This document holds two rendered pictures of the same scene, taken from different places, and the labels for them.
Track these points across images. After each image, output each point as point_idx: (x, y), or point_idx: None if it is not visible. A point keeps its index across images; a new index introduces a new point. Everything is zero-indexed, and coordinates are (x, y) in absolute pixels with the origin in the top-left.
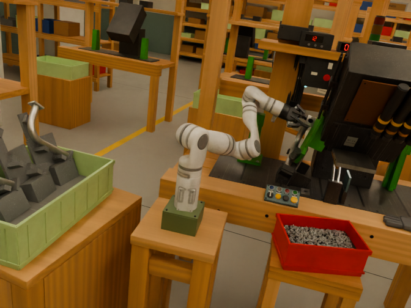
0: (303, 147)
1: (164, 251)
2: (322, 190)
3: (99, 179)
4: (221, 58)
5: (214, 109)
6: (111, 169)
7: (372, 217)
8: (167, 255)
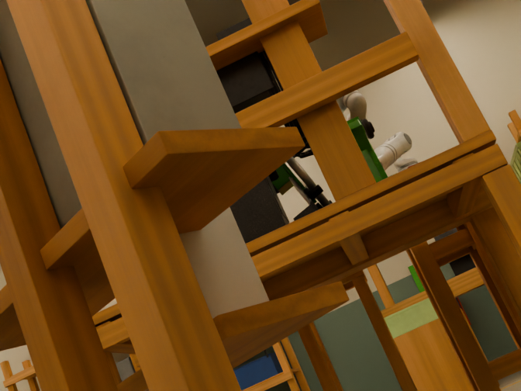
0: None
1: None
2: None
3: (519, 160)
4: (391, 10)
5: (433, 86)
6: (520, 153)
7: None
8: (489, 270)
